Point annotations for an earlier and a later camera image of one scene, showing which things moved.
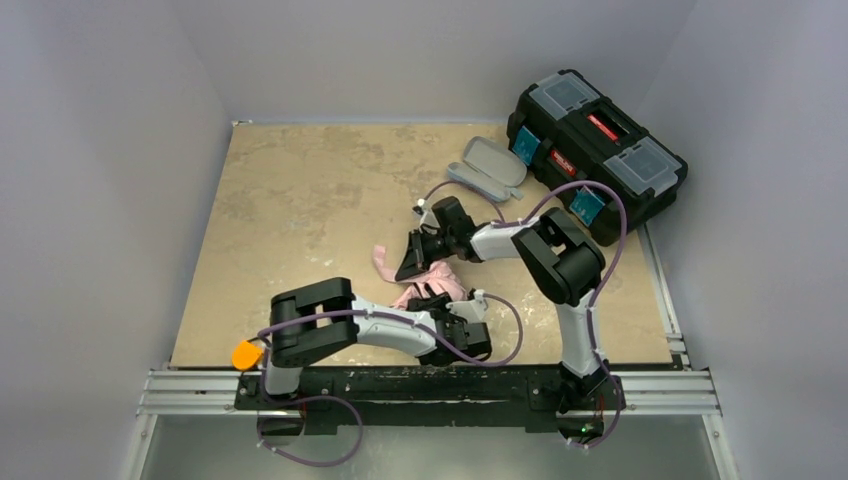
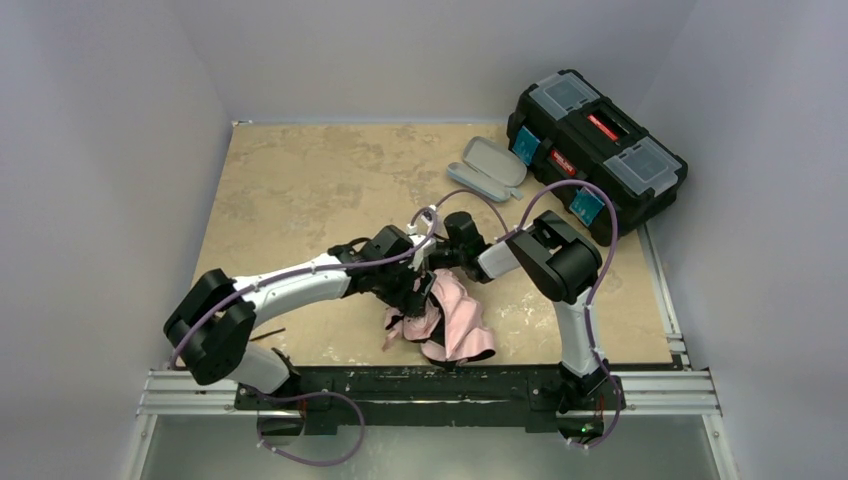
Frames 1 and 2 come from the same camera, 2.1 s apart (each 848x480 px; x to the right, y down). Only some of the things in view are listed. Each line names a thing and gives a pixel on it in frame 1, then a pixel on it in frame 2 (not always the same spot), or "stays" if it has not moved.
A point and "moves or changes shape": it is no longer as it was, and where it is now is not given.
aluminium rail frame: x=166 y=391 stays
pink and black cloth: x=437 y=276 moves or changes shape
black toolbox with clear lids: x=562 y=131 stays
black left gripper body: x=436 y=302 to x=411 y=299
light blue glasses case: x=488 y=170 stays
